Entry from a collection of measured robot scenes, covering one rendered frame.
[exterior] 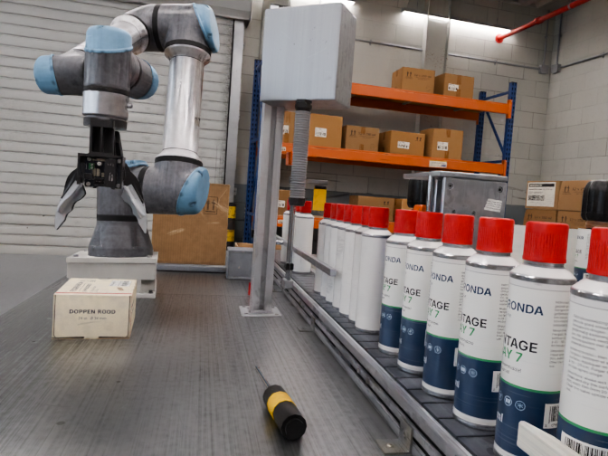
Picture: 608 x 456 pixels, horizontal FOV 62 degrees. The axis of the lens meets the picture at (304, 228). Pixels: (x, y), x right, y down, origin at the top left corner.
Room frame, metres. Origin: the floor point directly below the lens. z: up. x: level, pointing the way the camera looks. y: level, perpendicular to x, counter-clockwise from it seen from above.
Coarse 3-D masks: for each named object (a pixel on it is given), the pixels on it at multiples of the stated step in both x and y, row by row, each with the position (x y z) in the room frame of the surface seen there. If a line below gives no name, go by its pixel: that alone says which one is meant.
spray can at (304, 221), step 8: (304, 208) 1.42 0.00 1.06; (296, 216) 1.42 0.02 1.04; (304, 216) 1.41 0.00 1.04; (312, 216) 1.42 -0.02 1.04; (296, 224) 1.42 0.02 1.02; (304, 224) 1.41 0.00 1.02; (312, 224) 1.42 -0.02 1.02; (296, 232) 1.42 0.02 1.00; (304, 232) 1.41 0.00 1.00; (312, 232) 1.42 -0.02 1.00; (296, 240) 1.42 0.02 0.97; (304, 240) 1.41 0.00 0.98; (304, 248) 1.41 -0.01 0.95; (296, 256) 1.41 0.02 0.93; (296, 264) 1.41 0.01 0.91; (304, 264) 1.41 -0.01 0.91; (296, 272) 1.41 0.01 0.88; (304, 272) 1.41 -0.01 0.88
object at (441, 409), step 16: (304, 288) 1.19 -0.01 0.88; (320, 304) 1.01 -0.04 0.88; (336, 320) 0.89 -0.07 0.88; (352, 336) 0.79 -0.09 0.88; (368, 336) 0.79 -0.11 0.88; (368, 352) 0.71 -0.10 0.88; (384, 368) 0.65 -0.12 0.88; (400, 384) 0.59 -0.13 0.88; (416, 384) 0.59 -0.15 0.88; (416, 400) 0.55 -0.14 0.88; (432, 400) 0.54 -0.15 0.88; (448, 400) 0.55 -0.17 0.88; (432, 416) 0.51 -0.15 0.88; (448, 416) 0.50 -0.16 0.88; (464, 432) 0.47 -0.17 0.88; (480, 432) 0.47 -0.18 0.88; (480, 448) 0.44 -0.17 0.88
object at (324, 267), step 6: (276, 234) 1.72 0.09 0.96; (276, 240) 1.65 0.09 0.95; (282, 240) 1.52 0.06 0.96; (294, 246) 1.34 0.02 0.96; (300, 252) 1.24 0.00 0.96; (306, 252) 1.20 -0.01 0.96; (306, 258) 1.17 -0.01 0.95; (312, 258) 1.11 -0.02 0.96; (318, 264) 1.04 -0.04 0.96; (324, 264) 1.01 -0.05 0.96; (324, 270) 0.99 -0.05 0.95; (330, 270) 0.95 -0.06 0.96; (336, 270) 0.95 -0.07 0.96
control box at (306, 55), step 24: (264, 24) 1.07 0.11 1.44; (288, 24) 1.04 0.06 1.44; (312, 24) 1.02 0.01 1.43; (336, 24) 1.00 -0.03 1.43; (264, 48) 1.06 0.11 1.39; (288, 48) 1.04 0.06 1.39; (312, 48) 1.02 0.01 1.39; (336, 48) 1.00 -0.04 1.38; (264, 72) 1.06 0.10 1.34; (288, 72) 1.04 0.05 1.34; (312, 72) 1.02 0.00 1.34; (336, 72) 1.00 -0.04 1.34; (264, 96) 1.06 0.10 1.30; (288, 96) 1.04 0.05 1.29; (312, 96) 1.02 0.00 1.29; (336, 96) 1.00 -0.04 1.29
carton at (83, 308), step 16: (64, 288) 0.88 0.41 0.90; (80, 288) 0.89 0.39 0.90; (96, 288) 0.90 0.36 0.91; (112, 288) 0.91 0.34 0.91; (128, 288) 0.92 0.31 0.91; (64, 304) 0.83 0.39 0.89; (80, 304) 0.84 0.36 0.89; (96, 304) 0.84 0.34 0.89; (112, 304) 0.85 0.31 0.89; (128, 304) 0.86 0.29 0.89; (64, 320) 0.83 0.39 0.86; (80, 320) 0.84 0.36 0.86; (96, 320) 0.84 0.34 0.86; (112, 320) 0.85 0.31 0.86; (128, 320) 0.86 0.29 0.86; (64, 336) 0.83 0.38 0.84; (80, 336) 0.84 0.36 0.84; (96, 336) 0.84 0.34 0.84; (112, 336) 0.85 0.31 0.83; (128, 336) 0.86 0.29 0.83
